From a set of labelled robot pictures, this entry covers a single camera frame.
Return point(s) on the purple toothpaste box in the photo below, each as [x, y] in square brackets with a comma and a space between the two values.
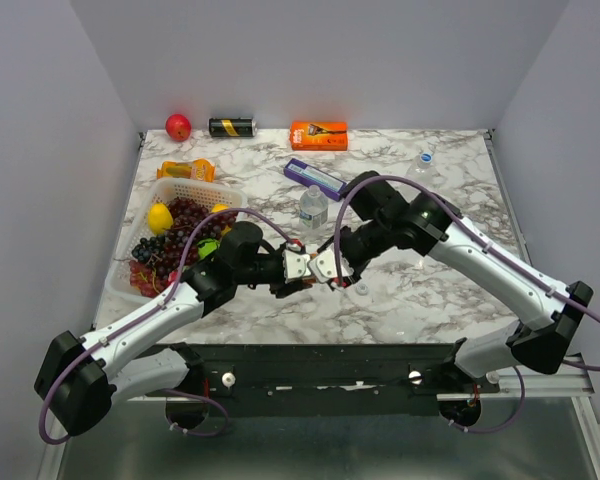
[307, 175]

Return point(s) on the dark red grapes bunch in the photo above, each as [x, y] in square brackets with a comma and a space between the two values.
[187, 215]

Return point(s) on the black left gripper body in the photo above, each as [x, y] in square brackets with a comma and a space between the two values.
[282, 290]

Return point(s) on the black gold can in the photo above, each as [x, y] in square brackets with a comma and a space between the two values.
[232, 127]

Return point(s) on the white plastic basket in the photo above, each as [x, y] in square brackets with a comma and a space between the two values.
[162, 191]

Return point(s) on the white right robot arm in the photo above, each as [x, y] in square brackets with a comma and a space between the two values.
[548, 311]

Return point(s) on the orange juice bottle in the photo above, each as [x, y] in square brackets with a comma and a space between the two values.
[309, 281]

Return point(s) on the orange snack bag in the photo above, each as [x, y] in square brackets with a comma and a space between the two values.
[200, 169]

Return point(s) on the light red grapes bunch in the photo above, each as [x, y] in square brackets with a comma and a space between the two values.
[145, 280]

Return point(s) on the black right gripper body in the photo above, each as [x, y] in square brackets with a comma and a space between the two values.
[360, 246]

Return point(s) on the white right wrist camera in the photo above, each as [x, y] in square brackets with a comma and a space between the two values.
[323, 268]

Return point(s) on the dark blue grapes bunch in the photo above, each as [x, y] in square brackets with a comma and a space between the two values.
[149, 251]

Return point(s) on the orange razor box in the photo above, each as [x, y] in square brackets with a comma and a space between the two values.
[319, 136]

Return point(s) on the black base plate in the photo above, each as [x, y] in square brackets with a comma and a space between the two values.
[307, 380]

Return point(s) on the yellow lemon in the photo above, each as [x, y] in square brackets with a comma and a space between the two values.
[159, 219]
[222, 221]

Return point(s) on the small water bottle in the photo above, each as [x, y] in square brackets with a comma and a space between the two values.
[313, 208]

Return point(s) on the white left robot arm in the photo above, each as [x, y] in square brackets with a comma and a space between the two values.
[78, 381]

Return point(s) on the aluminium mounting rail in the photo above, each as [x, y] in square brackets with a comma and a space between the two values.
[530, 385]

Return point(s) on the large clear plastic bottle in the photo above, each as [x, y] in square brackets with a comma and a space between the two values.
[422, 174]

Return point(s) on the red apple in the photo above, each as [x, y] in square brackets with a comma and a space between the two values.
[178, 127]

